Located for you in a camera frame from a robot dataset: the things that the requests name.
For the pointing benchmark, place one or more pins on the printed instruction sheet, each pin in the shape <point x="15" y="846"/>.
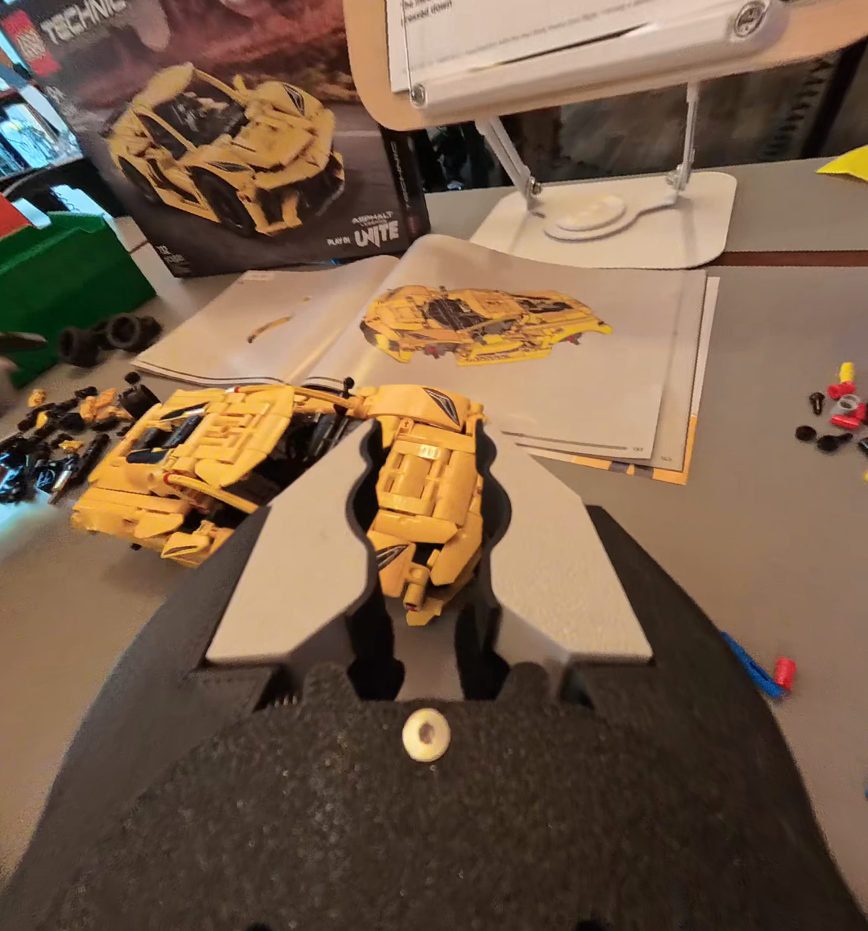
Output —
<point x="463" y="36"/>

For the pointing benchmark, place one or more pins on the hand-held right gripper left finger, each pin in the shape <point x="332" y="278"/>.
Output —
<point x="296" y="574"/>

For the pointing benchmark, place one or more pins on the green plastic bin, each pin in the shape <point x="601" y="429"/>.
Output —
<point x="56" y="291"/>

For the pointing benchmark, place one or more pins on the black rubber toy tire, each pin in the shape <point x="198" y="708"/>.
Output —
<point x="150" y="331"/>
<point x="77" y="348"/>
<point x="123" y="333"/>

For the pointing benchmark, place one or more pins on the long blue axle pin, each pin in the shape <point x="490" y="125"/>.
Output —
<point x="750" y="665"/>

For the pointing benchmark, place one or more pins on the short red bush piece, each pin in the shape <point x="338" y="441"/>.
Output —
<point x="784" y="673"/>

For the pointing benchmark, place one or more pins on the grey desk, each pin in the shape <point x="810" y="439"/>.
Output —
<point x="768" y="327"/>

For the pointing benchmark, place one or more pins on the pile of black yellow bricks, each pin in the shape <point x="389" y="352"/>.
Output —
<point x="63" y="436"/>

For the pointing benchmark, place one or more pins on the cluster of red black pins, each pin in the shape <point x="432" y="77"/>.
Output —
<point x="848" y="414"/>

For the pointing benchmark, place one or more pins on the white document stand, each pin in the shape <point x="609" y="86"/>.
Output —
<point x="659" y="225"/>

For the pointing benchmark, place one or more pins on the building instruction booklet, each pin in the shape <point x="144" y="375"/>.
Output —
<point x="587" y="378"/>

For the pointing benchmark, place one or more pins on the toy car set box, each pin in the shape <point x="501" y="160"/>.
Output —
<point x="259" y="167"/>

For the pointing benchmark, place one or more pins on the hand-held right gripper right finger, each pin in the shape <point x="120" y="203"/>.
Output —
<point x="565" y="574"/>

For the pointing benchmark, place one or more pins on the yellow toy brick car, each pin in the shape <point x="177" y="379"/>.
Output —
<point x="201" y="451"/>

